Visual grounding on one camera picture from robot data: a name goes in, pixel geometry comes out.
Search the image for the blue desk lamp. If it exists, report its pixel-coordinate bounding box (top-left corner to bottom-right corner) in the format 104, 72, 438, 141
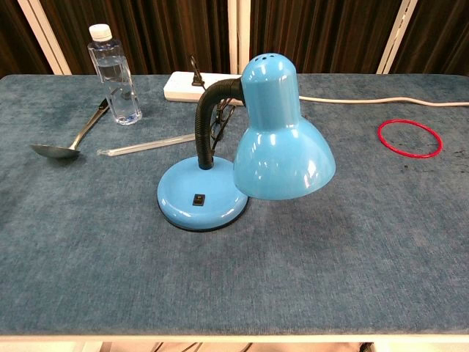
157, 51, 337, 232

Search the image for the clear glass tube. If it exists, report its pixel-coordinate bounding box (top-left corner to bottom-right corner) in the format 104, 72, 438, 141
96, 133, 196, 158

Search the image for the blue table cloth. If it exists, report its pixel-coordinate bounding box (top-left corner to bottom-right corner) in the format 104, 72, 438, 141
0, 74, 469, 337

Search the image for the white power strip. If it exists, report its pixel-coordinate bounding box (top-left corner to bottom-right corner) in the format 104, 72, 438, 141
163, 71, 245, 106

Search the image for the clear plastic water bottle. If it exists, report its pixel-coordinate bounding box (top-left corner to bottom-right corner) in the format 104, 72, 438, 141
86, 23, 143, 126

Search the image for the dark brown curtain panel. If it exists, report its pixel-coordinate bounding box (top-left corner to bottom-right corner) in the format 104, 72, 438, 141
38, 0, 231, 76
391, 0, 469, 76
248, 0, 404, 74
0, 0, 52, 78

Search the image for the stainless steel ladle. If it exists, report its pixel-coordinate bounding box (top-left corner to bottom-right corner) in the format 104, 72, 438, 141
29, 98, 110, 160

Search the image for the black power cord with plug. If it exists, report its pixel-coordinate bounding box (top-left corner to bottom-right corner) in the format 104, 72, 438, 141
188, 54, 237, 151

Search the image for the white partition frame post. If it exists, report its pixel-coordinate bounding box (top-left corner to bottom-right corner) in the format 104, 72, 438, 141
376, 0, 418, 76
17, 0, 73, 76
227, 0, 252, 74

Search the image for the red plastic ring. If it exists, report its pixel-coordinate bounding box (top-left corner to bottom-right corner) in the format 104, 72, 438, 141
377, 119, 443, 159

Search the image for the white power strip cable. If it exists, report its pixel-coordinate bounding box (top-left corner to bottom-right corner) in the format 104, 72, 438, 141
298, 95, 469, 108

